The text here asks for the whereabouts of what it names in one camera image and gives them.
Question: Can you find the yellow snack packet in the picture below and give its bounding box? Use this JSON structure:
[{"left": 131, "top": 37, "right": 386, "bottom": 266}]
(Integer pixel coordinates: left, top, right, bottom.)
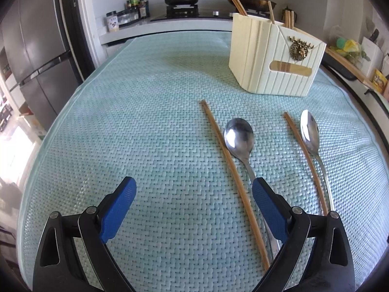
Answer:
[{"left": 372, "top": 69, "right": 389, "bottom": 93}]

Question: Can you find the white seasoning jar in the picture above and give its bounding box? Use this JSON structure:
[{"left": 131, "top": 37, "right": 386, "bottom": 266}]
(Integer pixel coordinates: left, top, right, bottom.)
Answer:
[{"left": 106, "top": 11, "right": 120, "bottom": 33}]

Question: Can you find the white knife block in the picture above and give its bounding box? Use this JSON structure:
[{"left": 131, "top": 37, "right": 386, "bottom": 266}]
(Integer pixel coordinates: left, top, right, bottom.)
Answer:
[{"left": 359, "top": 36, "right": 385, "bottom": 80}]

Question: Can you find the teal woven table mat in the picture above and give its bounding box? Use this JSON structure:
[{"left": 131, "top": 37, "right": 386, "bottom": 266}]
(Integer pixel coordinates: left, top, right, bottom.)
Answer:
[{"left": 17, "top": 30, "right": 384, "bottom": 291}]

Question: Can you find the cream ribbed utensil holder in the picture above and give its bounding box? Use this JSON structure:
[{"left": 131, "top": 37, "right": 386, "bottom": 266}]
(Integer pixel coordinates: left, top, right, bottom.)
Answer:
[{"left": 229, "top": 12, "right": 327, "bottom": 97}]

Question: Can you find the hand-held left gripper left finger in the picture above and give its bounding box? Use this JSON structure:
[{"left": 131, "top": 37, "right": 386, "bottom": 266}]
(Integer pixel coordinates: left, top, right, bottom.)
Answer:
[{"left": 33, "top": 176, "right": 137, "bottom": 292}]

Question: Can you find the wooden cutting board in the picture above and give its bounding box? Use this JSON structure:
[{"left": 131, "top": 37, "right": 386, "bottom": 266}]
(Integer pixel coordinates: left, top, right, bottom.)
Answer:
[{"left": 325, "top": 48, "right": 375, "bottom": 87}]

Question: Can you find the grey refrigerator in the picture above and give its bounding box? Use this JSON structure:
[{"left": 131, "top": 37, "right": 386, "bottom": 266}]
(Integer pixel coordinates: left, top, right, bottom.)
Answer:
[{"left": 0, "top": 0, "right": 83, "bottom": 132}]

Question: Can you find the seasoning rack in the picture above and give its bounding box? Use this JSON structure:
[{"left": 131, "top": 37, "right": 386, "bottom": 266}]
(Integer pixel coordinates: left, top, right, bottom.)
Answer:
[{"left": 117, "top": 6, "right": 141, "bottom": 25}]

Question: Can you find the steel spoon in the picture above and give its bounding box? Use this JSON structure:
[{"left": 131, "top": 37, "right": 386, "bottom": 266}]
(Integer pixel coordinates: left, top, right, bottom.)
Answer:
[
  {"left": 224, "top": 118, "right": 282, "bottom": 259},
  {"left": 300, "top": 109, "right": 336, "bottom": 213}
]

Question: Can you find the yellow plastic bag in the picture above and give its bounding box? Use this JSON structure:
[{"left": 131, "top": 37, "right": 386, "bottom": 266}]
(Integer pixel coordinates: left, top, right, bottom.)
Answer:
[{"left": 329, "top": 36, "right": 371, "bottom": 64}]

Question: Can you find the black gas stove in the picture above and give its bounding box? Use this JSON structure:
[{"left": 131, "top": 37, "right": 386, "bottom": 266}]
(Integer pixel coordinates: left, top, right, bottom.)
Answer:
[{"left": 150, "top": 4, "right": 234, "bottom": 22}]

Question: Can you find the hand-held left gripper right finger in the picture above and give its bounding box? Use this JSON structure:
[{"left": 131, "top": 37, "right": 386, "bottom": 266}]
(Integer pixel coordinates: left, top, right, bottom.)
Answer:
[{"left": 252, "top": 177, "right": 356, "bottom": 292}]

